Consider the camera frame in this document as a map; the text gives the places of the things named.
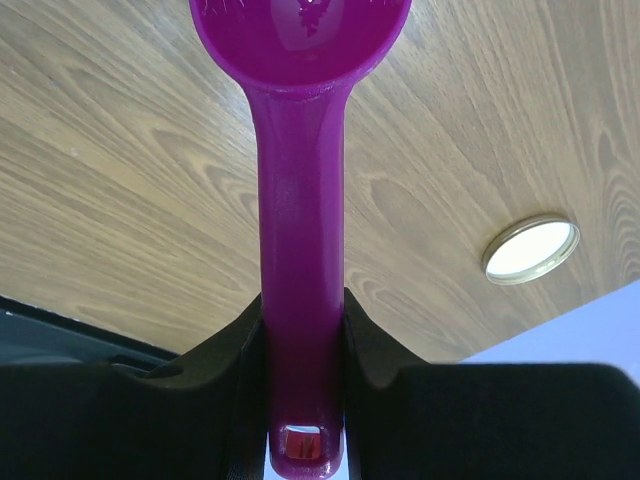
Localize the magenta plastic scoop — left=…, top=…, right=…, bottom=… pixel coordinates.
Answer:
left=190, top=1, right=410, bottom=479

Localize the white jar lid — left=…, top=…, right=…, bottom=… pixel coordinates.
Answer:
left=481, top=213, right=581, bottom=286

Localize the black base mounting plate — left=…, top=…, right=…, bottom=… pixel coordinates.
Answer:
left=1, top=297, right=177, bottom=377

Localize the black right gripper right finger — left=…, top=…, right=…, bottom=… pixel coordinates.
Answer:
left=342, top=293, right=639, bottom=479

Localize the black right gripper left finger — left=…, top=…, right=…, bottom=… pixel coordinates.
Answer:
left=1, top=300, right=265, bottom=479

